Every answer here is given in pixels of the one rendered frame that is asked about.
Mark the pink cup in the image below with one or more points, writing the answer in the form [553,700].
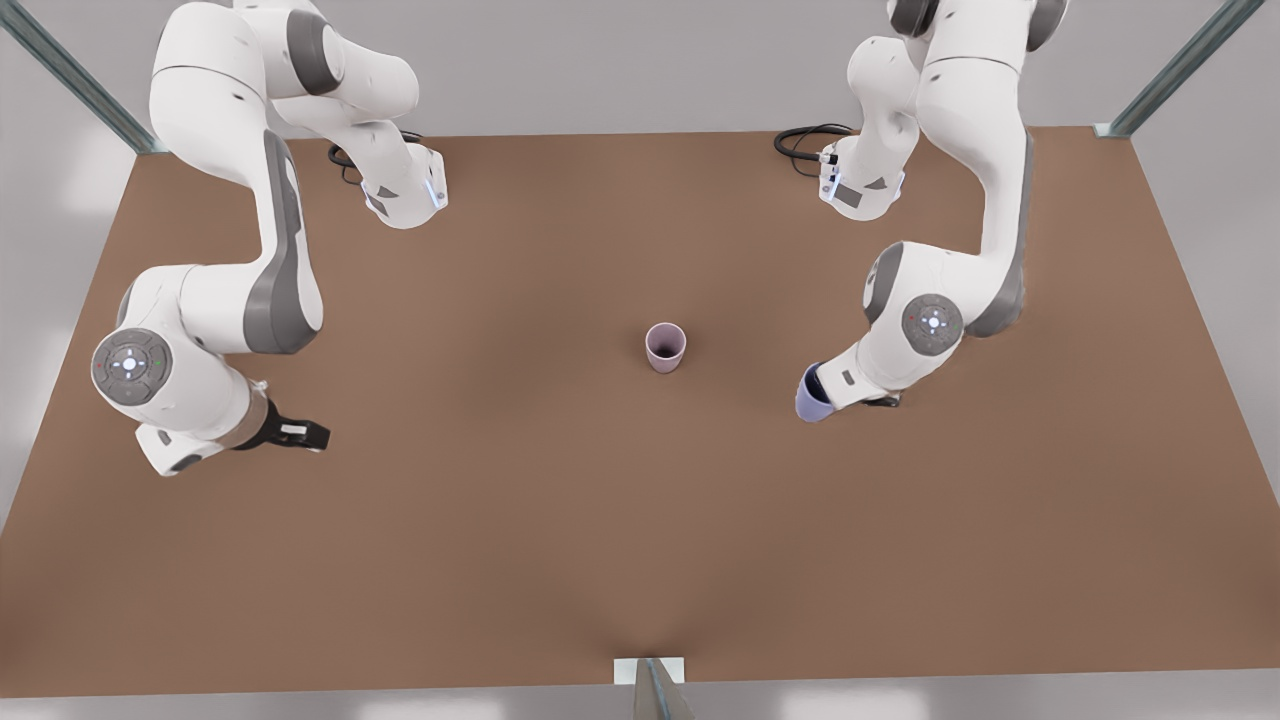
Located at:
[665,347]

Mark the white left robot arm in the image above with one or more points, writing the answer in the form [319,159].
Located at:
[960,150]

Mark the silver frame post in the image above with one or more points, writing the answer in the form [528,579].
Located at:
[75,75]
[1180,65]
[655,690]

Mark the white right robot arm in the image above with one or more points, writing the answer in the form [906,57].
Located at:
[215,300]

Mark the purple cup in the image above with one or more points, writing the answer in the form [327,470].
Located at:
[812,400]

